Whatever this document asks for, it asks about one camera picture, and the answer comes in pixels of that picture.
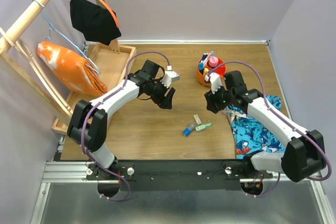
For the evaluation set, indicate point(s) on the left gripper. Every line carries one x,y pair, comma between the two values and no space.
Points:
164,102

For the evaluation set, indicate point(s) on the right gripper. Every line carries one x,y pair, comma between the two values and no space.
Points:
210,97

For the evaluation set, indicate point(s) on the small beige eraser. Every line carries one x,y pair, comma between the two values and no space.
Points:
197,119

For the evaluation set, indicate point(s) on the green highlighter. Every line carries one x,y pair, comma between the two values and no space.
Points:
202,127

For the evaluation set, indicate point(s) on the orange round organizer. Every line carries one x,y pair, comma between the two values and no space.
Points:
203,69

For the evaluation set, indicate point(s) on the blue cap black highlighter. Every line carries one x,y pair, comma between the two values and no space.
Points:
201,66

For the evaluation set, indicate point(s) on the blue cap grey glue stick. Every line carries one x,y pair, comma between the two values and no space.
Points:
189,129

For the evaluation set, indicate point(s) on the pink cap glue stick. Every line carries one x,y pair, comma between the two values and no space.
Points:
213,62

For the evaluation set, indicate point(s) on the pink cap white marker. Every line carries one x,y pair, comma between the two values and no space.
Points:
209,55

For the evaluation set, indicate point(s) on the yellow cap pink highlighter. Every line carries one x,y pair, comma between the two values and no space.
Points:
205,72

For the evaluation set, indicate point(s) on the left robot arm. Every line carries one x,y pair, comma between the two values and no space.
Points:
89,121

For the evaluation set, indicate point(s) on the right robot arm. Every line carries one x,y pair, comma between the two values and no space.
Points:
304,153

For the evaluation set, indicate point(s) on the blue shark print shorts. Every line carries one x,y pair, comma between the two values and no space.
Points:
250,135

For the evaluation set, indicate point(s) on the wooden tray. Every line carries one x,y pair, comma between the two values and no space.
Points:
112,66

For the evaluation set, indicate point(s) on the orange tie-dye cloth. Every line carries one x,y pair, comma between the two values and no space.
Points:
76,72

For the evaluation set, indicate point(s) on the black cloth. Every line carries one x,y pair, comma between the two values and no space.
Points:
94,22

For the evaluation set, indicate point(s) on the wooden clothes rack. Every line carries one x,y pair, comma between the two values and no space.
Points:
48,95

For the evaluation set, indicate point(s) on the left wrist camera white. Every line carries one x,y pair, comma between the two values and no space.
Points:
169,77

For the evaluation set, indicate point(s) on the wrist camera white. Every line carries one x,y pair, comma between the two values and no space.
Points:
169,77
215,80

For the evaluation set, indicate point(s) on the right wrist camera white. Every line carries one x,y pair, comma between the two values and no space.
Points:
215,80

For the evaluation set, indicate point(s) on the blue wire hanger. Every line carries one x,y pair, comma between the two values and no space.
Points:
68,40

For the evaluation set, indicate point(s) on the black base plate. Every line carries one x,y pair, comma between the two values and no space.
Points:
178,175

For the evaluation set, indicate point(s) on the aluminium rail frame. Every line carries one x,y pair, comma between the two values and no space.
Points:
66,196

